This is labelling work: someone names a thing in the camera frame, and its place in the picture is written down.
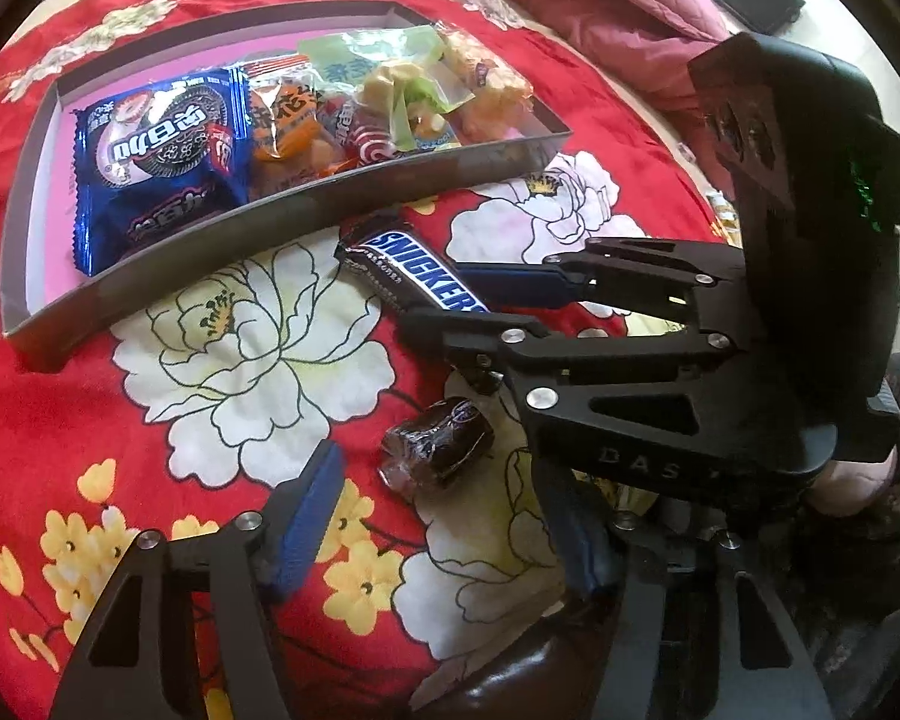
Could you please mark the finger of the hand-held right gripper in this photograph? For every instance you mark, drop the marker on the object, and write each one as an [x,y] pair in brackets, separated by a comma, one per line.
[532,285]
[645,420]

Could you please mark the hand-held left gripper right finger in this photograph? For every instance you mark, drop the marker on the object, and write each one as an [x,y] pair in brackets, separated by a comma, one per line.
[589,555]

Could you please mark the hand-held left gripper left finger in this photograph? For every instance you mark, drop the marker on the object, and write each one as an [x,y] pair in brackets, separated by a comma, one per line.
[307,532]

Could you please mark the dark chocolate bar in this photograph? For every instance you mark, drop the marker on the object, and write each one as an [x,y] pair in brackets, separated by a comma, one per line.
[412,255]

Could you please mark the small dark candy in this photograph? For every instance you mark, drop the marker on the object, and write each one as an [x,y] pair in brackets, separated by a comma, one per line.
[442,442]

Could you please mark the clear yellow cracker packet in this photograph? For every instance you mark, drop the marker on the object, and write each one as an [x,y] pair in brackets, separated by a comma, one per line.
[487,82]

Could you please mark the red snack packet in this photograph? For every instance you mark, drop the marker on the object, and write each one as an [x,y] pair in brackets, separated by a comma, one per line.
[360,135]

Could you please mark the green label round pastry packet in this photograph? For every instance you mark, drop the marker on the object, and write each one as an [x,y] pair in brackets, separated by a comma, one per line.
[390,82]

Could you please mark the orange clear snack packet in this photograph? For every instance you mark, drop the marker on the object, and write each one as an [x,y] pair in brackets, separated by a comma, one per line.
[285,120]

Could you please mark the grey shallow cardboard box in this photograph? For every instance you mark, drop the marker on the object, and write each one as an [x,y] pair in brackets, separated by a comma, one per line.
[195,240]

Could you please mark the blue cookie packet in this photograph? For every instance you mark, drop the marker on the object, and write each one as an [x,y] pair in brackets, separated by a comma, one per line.
[150,142]

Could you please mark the person's right hand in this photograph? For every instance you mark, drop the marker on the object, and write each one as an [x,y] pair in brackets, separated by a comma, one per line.
[859,484]

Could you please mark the red floral blanket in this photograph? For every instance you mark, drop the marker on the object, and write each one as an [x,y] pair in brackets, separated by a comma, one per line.
[82,427]

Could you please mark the dark patterned pants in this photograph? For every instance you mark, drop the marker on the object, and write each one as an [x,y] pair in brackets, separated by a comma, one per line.
[892,577]

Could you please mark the pink book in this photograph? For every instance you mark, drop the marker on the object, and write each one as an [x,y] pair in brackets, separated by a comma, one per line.
[217,52]

